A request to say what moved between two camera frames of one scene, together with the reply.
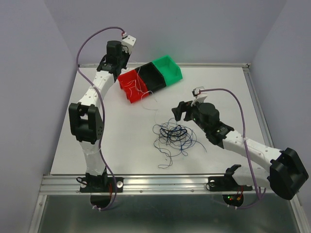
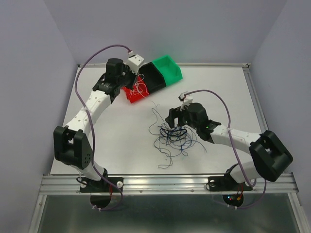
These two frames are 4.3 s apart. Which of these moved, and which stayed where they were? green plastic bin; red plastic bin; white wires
Moved: white wires
Stayed: red plastic bin; green plastic bin
